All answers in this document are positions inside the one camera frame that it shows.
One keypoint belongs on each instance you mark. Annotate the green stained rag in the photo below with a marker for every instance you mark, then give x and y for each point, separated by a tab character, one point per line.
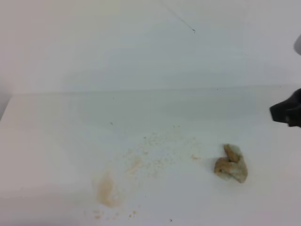
231	166

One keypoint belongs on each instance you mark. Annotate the brown coffee stain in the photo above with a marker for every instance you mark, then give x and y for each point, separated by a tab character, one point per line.
108	193

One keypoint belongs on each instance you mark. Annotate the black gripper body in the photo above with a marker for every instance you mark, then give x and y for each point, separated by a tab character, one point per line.
288	111

